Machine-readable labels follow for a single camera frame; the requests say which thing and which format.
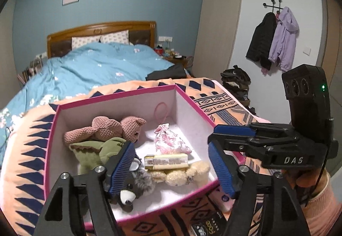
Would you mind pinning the pile of dark clothes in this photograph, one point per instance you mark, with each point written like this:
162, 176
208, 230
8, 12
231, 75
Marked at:
236, 83

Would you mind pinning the black wall coat hooks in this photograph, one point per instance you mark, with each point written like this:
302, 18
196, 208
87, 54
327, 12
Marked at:
273, 5

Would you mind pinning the pink floral pouch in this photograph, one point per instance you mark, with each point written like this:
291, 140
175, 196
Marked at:
171, 139

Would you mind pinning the white light switch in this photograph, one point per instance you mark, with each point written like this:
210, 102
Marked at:
307, 51

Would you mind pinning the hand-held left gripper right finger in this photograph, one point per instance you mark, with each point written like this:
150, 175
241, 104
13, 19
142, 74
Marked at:
221, 170

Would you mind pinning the cluttered bedside table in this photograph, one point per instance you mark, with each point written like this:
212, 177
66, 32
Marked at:
33, 67

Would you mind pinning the person's right hand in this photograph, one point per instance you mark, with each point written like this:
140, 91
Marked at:
307, 178

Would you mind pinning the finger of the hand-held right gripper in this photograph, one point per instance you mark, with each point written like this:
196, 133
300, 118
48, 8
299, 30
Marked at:
235, 129
240, 144

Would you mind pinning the red box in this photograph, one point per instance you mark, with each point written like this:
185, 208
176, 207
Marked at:
159, 51

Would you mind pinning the black jacket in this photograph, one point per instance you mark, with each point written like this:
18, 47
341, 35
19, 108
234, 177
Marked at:
260, 41

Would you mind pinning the cream plush bear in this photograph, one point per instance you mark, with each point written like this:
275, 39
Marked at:
184, 174

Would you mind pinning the green plush toy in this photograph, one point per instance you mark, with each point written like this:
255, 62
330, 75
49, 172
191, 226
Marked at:
93, 153

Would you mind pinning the wooden door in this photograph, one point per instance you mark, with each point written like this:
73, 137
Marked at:
330, 38

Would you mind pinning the blue floral duvet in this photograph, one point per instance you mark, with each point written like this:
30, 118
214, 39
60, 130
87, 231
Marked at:
93, 67

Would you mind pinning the white wall socket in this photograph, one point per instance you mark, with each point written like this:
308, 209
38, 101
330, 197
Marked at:
165, 38

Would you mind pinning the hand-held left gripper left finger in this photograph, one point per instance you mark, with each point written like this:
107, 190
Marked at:
124, 163

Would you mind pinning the brown crochet teddy bear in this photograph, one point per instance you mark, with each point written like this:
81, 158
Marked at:
107, 129

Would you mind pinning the grey koala plush toy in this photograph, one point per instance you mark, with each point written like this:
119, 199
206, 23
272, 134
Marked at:
139, 182

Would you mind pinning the dark clothing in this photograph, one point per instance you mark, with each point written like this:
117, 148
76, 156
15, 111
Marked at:
167, 73

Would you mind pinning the long yellow box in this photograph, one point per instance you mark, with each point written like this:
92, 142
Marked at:
165, 161

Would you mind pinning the person's right forearm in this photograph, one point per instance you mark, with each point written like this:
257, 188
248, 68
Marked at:
324, 210

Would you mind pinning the black printed box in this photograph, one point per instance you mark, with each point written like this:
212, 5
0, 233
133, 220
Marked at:
208, 225

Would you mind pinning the floral white pillow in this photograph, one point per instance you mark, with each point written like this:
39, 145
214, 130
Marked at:
84, 41
115, 37

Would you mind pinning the wooden bed headboard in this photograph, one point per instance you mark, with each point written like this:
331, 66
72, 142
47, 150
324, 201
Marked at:
107, 27

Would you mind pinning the pink storage box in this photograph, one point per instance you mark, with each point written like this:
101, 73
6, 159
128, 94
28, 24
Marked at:
184, 107

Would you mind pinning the white pink packet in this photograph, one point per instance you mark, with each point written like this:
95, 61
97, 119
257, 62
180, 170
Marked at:
223, 200

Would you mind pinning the purple jacket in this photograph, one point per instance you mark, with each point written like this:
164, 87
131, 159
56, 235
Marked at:
284, 38

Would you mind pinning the orange patterned blanket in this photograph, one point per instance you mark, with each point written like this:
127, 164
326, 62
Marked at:
26, 171

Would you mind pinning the beige wardrobe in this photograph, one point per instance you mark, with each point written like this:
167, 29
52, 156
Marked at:
219, 25

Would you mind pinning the wooden nightstand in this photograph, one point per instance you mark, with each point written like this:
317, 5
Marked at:
179, 61

